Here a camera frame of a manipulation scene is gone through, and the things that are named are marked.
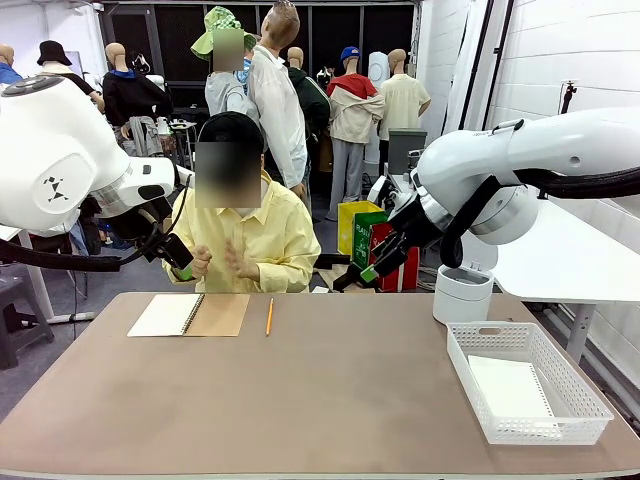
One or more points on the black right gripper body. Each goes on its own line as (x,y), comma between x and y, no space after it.
(417,225)

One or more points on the yellow recycling bin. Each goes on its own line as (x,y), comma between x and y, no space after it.
(347,225)

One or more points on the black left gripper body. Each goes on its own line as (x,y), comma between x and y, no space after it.
(175,250)

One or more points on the mannequin in black jacket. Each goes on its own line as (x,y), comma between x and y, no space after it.
(135,95)

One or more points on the black bucket hat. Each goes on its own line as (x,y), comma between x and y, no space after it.
(54,52)

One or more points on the white leaning panel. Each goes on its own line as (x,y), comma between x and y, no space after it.
(467,75)

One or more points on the yellow pencil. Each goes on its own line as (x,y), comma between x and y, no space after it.
(269,317)

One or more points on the mannequin in grey shirt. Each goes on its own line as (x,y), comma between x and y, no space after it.
(225,95)

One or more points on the red recycling bin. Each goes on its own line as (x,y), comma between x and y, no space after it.
(410,272)

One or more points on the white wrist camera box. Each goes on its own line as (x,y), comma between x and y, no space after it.
(382,190)
(185,176)

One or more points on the white torso form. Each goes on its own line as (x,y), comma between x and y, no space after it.
(377,67)

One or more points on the black tripod pole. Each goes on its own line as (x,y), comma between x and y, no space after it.
(567,97)

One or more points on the person's left forearm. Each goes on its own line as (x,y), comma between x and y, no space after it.
(285,277)

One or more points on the blue cap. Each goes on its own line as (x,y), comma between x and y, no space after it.
(350,52)

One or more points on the mannequin in blue shirt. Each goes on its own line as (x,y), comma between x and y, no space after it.
(7,75)

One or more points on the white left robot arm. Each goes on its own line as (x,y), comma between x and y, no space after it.
(50,150)

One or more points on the brown spiral notebook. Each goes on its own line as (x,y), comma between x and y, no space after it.
(220,315)

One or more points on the large white table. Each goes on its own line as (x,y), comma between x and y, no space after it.
(565,265)

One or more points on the white paper sheet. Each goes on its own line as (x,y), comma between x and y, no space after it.
(505,390)

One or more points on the person in yellow shirt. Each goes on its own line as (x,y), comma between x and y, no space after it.
(280,225)

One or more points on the mannequin in dark hoodie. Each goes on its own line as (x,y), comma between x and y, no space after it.
(312,100)

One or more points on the white round trash can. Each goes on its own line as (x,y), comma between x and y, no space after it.
(460,300)

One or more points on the grey bin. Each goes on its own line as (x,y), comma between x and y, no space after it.
(402,145)

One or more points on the person's left hand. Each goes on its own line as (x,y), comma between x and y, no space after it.
(242,262)

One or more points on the tall mannequin white shirt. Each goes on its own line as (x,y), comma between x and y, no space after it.
(275,110)

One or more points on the white table frame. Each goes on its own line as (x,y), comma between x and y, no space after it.
(75,317)

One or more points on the mannequin red beige jacket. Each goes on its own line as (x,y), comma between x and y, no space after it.
(352,115)

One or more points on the mannequin in black top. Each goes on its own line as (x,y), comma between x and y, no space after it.
(56,67)

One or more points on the white perforated plastic basket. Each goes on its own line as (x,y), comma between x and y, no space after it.
(580,400)

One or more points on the green recycling bin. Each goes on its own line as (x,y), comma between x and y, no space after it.
(361,240)

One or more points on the green checked sun hat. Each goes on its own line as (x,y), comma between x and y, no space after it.
(220,17)

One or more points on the mannequin in cream shirt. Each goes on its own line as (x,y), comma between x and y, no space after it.
(402,100)

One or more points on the metal tray container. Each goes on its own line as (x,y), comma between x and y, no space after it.
(415,155)

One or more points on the black chair base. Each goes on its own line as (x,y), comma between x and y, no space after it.
(345,280)

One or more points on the person's right forearm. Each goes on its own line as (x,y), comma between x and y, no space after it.
(172,272)

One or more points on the person's right hand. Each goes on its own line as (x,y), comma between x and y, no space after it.
(202,260)

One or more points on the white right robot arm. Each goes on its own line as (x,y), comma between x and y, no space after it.
(550,145)

